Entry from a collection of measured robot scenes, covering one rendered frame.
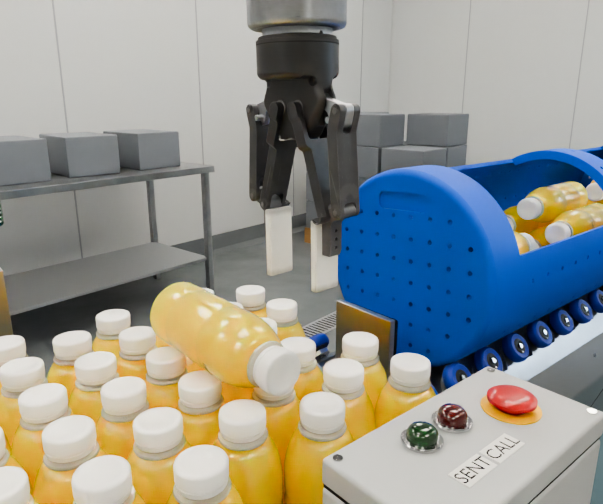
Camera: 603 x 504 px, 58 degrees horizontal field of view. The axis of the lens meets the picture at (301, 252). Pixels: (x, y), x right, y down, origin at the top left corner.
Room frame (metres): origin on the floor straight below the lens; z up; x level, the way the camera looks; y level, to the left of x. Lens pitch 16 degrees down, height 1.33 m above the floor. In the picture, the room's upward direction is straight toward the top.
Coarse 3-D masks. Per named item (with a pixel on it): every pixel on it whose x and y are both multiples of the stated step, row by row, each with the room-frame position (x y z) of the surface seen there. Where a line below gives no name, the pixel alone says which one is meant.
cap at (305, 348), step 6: (282, 342) 0.53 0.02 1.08; (288, 342) 0.53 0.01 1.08; (294, 342) 0.53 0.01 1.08; (300, 342) 0.53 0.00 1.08; (306, 342) 0.53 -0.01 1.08; (312, 342) 0.53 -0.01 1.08; (288, 348) 0.51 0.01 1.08; (294, 348) 0.51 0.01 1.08; (300, 348) 0.51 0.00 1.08; (306, 348) 0.51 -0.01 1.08; (312, 348) 0.51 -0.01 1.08; (300, 354) 0.50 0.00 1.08; (306, 354) 0.51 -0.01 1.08; (312, 354) 0.51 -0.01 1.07; (300, 360) 0.50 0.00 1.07; (306, 360) 0.51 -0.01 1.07; (312, 360) 0.51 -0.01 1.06; (306, 366) 0.51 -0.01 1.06
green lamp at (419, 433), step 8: (416, 424) 0.33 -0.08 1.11; (424, 424) 0.33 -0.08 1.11; (408, 432) 0.32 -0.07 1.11; (416, 432) 0.32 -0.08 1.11; (424, 432) 0.32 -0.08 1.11; (432, 432) 0.32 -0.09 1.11; (408, 440) 0.32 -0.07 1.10; (416, 440) 0.32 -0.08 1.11; (424, 440) 0.31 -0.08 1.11; (432, 440) 0.31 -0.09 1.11
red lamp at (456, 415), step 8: (440, 408) 0.35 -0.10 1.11; (448, 408) 0.35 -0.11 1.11; (456, 408) 0.35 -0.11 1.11; (440, 416) 0.34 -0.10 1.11; (448, 416) 0.34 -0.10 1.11; (456, 416) 0.34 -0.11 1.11; (464, 416) 0.34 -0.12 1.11; (448, 424) 0.34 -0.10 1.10; (456, 424) 0.34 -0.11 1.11; (464, 424) 0.34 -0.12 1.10
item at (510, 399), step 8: (488, 392) 0.37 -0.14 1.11; (496, 392) 0.37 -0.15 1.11; (504, 392) 0.37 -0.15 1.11; (512, 392) 0.37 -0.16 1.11; (520, 392) 0.37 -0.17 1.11; (528, 392) 0.37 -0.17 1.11; (488, 400) 0.36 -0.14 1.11; (496, 400) 0.36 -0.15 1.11; (504, 400) 0.36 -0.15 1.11; (512, 400) 0.36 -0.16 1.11; (520, 400) 0.36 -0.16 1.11; (528, 400) 0.36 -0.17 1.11; (536, 400) 0.36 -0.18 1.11; (504, 408) 0.35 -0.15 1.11; (512, 408) 0.35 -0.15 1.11; (520, 408) 0.35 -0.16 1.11; (528, 408) 0.35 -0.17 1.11
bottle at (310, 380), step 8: (304, 368) 0.51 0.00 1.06; (312, 368) 0.51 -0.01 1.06; (304, 376) 0.50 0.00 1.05; (312, 376) 0.51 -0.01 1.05; (320, 376) 0.51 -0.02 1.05; (296, 384) 0.50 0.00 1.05; (304, 384) 0.50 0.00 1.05; (312, 384) 0.50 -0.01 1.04; (320, 384) 0.51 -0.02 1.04; (296, 392) 0.49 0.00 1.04; (304, 392) 0.49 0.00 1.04; (312, 392) 0.50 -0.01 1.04
